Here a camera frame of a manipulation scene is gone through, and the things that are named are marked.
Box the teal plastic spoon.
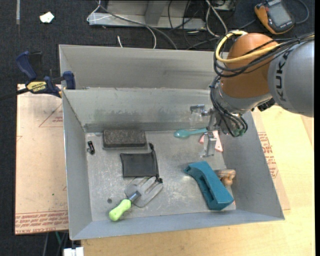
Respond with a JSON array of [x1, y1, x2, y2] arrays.
[[173, 127, 209, 139]]

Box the dark speckled flat block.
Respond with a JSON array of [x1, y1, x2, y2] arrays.
[[102, 129, 148, 150]]

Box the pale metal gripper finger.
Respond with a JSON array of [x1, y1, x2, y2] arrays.
[[189, 104, 210, 117], [202, 131, 218, 158]]

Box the tan toy figure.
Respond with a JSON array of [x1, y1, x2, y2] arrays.
[[215, 168, 237, 187]]

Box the grey metal bin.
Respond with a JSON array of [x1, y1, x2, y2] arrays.
[[58, 44, 286, 241]]

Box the black cylinder on white bracket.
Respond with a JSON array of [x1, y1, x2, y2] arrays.
[[256, 97, 276, 112]]

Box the green-handled metal garden fork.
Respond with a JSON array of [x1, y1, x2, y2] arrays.
[[108, 175, 164, 222]]

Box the black drawstring pouch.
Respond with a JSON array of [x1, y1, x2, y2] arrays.
[[119, 142, 164, 184]]

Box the brown cardboard board red print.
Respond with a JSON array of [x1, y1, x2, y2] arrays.
[[14, 83, 292, 236]]

